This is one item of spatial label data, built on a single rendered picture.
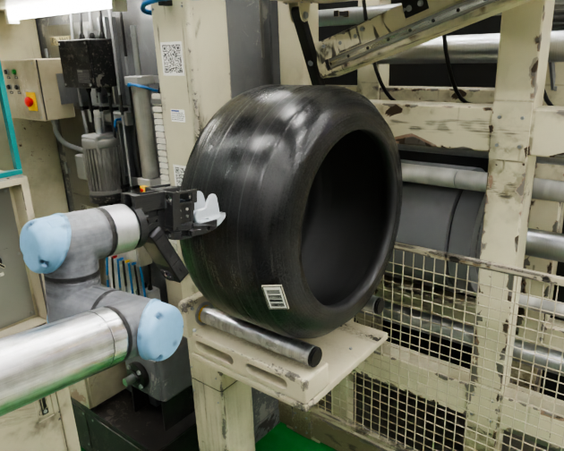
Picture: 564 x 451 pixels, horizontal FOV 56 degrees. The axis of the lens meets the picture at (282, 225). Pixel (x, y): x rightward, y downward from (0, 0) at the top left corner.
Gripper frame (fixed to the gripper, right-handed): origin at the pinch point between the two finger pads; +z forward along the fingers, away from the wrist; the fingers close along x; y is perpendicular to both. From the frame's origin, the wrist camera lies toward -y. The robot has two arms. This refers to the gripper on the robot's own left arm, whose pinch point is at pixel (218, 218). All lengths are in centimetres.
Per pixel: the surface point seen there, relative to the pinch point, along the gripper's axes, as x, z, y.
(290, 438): 44, 85, -115
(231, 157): 1.5, 4.7, 10.9
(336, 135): -11.8, 20.0, 15.2
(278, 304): -10.2, 5.6, -15.9
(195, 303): 23.1, 14.8, -28.1
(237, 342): 10.9, 17.0, -35.1
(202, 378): 33, 26, -57
